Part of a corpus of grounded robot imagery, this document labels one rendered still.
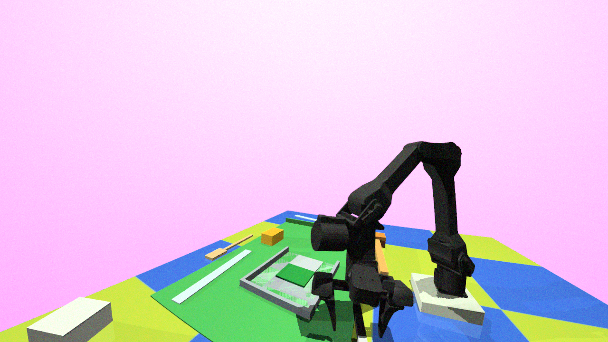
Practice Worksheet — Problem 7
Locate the yellow block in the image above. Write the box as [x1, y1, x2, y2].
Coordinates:
[261, 227, 284, 246]

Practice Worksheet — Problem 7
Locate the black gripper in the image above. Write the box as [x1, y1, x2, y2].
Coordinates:
[311, 250, 414, 338]

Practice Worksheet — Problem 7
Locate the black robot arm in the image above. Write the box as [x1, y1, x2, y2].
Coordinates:
[311, 141, 475, 307]

